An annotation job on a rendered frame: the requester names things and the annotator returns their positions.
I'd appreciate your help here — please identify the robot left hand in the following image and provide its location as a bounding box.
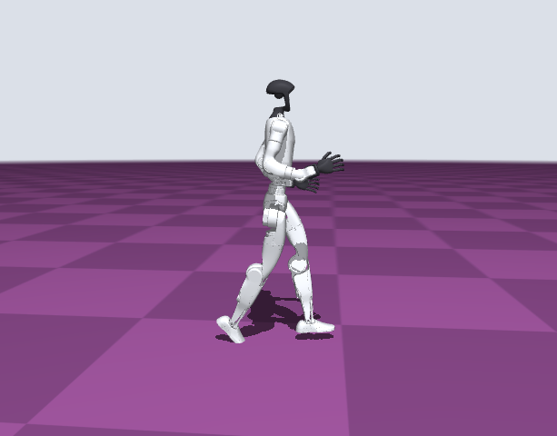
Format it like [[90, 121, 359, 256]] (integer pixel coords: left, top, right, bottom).
[[286, 178, 320, 193]]

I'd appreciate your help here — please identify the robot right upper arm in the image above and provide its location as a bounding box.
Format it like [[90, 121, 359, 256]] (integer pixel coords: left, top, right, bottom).
[[263, 120, 289, 174]]

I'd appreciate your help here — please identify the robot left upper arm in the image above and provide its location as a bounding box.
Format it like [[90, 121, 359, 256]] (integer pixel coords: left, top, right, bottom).
[[254, 139, 265, 169]]

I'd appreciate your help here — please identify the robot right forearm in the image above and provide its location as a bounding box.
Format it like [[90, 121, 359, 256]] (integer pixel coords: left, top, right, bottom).
[[264, 159, 316, 183]]

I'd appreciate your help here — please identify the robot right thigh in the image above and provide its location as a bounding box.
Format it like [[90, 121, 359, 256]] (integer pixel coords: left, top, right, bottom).
[[246, 203, 286, 281]]

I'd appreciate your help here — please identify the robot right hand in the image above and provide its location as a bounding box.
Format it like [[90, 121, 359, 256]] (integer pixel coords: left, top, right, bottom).
[[304, 152, 344, 179]]

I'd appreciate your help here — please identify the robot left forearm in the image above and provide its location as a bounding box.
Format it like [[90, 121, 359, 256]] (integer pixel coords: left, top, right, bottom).
[[260, 169, 293, 187]]

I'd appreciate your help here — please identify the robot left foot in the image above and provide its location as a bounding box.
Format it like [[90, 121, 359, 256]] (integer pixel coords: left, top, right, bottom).
[[296, 319, 334, 333]]

